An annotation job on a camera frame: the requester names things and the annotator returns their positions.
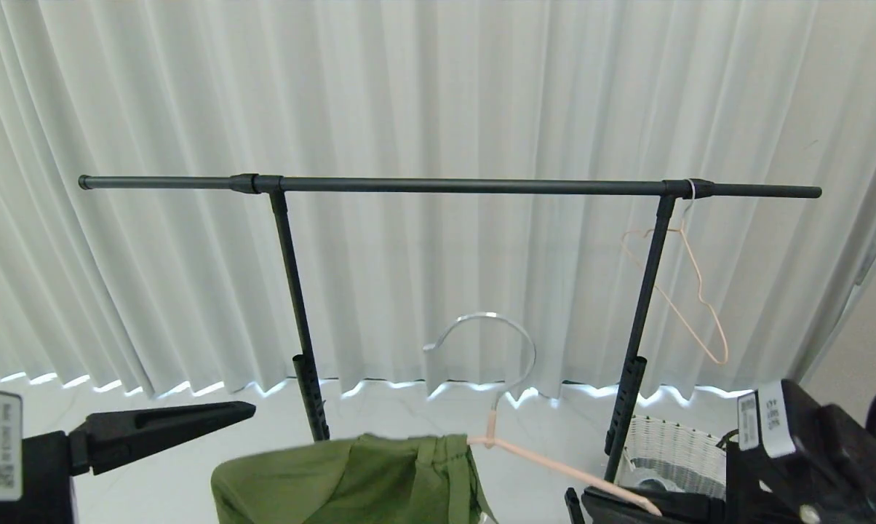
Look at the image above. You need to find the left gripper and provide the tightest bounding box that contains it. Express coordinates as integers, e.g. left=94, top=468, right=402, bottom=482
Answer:
left=0, top=386, right=257, bottom=524

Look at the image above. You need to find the green printed shirt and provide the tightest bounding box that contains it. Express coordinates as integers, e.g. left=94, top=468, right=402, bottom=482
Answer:
left=211, top=434, right=497, bottom=524

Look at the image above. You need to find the pink clothes hanger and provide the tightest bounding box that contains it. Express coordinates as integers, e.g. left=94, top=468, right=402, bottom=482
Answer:
left=620, top=200, right=730, bottom=365
left=423, top=313, right=663, bottom=516

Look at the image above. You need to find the black clothes rack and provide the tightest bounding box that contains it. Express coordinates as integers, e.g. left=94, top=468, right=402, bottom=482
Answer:
left=78, top=173, right=823, bottom=524

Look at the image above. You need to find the white laundry basket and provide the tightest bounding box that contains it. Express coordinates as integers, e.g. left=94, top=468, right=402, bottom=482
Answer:
left=616, top=415, right=733, bottom=503

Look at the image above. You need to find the white curtain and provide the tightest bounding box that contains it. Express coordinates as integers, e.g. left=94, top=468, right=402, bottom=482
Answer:
left=0, top=0, right=876, bottom=408

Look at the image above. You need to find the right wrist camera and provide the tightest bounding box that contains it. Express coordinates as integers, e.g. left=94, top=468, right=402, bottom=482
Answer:
left=735, top=378, right=876, bottom=524

